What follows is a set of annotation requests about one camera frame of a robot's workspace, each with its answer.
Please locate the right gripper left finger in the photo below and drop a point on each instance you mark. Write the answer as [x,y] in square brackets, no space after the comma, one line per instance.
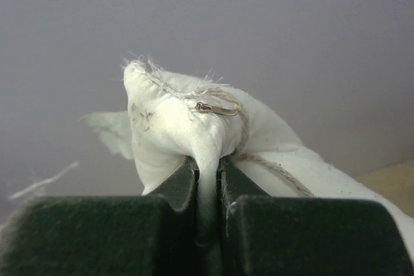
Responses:
[110,235]

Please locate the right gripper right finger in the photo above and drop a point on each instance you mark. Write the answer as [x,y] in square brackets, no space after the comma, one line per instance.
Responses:
[264,235]

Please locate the white pillow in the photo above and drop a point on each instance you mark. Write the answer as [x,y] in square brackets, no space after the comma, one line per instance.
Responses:
[171,117]

